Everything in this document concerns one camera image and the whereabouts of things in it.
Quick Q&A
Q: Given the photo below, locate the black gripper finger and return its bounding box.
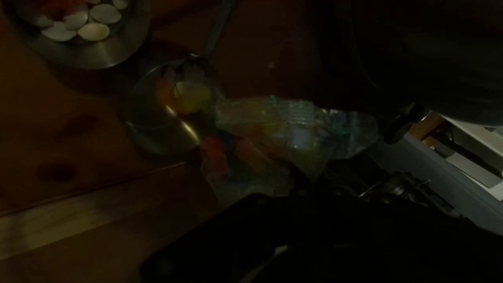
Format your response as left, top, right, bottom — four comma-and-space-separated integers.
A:
140, 196, 503, 283

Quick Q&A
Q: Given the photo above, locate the clear plastic candy bag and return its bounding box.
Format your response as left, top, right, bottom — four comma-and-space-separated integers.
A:
200, 97, 379, 207

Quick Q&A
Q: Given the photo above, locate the metal measuring cup with seeds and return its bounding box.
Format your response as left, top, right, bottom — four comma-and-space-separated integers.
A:
2, 0, 151, 70

